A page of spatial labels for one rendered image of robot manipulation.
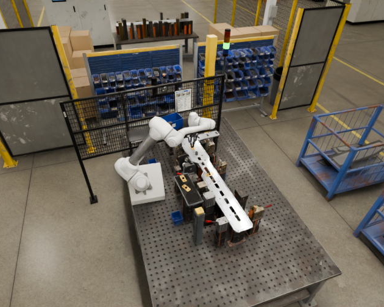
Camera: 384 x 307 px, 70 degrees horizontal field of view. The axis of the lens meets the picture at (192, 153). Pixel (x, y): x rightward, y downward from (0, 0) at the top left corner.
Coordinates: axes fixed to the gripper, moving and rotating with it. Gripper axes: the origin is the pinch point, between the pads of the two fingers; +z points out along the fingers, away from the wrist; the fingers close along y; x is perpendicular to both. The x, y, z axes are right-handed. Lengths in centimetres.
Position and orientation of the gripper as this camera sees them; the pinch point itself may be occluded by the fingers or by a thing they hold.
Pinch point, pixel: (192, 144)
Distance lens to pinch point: 310.6
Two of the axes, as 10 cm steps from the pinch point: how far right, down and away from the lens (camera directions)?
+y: 9.2, -2.4, 3.0
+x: -3.8, -6.1, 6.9
